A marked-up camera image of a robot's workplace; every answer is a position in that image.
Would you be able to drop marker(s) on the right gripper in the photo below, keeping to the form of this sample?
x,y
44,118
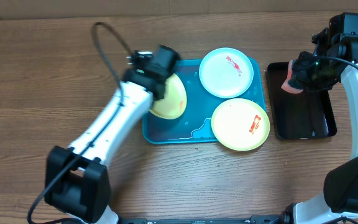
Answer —
x,y
300,76

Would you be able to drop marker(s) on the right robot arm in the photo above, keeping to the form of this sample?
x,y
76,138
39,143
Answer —
x,y
339,200

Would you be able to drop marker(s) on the black plastic tray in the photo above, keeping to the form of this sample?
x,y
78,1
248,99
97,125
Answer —
x,y
298,116

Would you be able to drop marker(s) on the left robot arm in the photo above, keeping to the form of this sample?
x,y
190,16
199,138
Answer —
x,y
77,181

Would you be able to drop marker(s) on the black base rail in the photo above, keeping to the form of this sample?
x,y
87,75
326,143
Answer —
x,y
255,219

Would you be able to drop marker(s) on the teal plastic tray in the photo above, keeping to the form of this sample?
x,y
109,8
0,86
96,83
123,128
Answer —
x,y
194,125

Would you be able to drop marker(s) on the light blue plate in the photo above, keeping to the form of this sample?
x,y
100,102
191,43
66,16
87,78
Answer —
x,y
226,72

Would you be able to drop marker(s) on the green-rimmed plate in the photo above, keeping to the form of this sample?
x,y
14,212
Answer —
x,y
173,105

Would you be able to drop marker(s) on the yellow plate right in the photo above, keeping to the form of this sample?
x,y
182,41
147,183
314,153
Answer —
x,y
240,124

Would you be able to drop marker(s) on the red sponge with green scourer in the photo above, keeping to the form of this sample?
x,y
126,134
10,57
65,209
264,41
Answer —
x,y
286,85

